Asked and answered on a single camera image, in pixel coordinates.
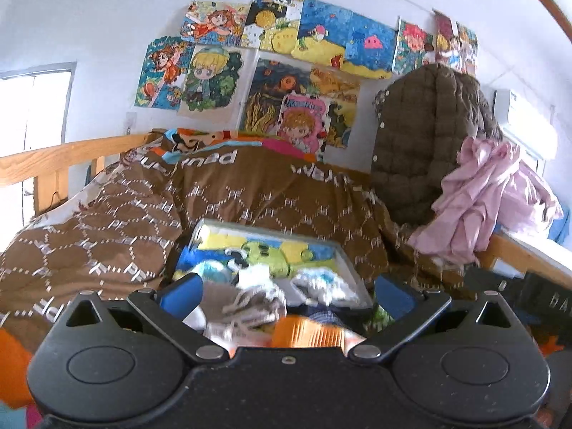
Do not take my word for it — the navy striped sock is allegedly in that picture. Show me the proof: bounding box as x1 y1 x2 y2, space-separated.
306 307 360 329

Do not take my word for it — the grey white sock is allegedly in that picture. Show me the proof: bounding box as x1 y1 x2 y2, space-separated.
199 265 287 330

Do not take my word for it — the orange ribbed sock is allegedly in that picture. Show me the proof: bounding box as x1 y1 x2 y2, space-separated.
270 316 365 354

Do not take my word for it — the white printed soft cloth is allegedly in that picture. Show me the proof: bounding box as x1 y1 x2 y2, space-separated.
291 267 361 307

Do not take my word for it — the frog painted storage box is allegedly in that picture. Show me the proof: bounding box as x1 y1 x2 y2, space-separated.
173 219 372 311

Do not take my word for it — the brown PF patterned duvet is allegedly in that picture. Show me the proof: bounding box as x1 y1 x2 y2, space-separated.
1 144 455 351

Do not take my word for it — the pink crumpled garment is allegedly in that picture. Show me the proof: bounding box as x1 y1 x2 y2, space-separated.
407 138 563 265

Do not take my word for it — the colourful cartoon pillow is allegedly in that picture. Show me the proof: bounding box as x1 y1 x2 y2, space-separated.
150 128 317 164

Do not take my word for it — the olive quilted jacket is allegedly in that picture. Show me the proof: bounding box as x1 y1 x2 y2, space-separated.
370 64 503 226

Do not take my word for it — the pink cartoon boy painting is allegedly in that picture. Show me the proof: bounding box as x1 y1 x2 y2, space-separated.
277 93 331 157

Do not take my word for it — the desert landscape painting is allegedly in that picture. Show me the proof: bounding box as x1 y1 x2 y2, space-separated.
307 67 361 148

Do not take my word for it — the blond boy cartoon painting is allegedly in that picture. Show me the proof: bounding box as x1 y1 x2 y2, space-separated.
177 45 257 123

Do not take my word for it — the orange girl blue painting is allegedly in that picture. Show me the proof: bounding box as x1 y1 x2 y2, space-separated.
134 36 194 110

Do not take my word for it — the starry night style painting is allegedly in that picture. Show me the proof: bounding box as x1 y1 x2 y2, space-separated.
240 58 310 134

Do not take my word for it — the pink blob blue painting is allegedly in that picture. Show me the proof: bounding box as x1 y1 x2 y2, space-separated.
341 13 396 79

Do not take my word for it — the red hair face painting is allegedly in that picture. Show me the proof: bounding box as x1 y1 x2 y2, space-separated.
393 19 435 75

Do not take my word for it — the red hair girl painting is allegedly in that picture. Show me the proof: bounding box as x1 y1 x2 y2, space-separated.
179 0 250 46

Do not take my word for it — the blue sea yellow sand painting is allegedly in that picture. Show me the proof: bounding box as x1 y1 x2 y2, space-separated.
291 0 354 70

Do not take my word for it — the black yellow moon painting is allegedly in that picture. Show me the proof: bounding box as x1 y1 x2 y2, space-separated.
241 0 305 54

